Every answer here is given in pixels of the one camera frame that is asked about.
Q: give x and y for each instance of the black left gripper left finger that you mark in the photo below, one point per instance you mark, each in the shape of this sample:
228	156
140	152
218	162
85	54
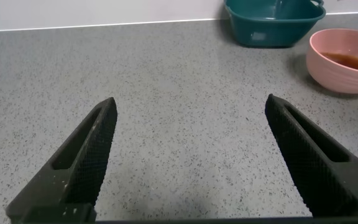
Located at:
82	168

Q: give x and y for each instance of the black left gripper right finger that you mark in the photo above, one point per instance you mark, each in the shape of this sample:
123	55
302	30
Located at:
315	174

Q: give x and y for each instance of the orange-brown liquid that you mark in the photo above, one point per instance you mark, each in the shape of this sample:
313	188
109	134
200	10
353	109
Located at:
353	61

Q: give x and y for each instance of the pink plastic bowl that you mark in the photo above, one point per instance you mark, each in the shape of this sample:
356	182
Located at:
331	76

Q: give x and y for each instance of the teal square plastic basin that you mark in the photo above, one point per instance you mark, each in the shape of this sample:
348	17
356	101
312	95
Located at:
269	32

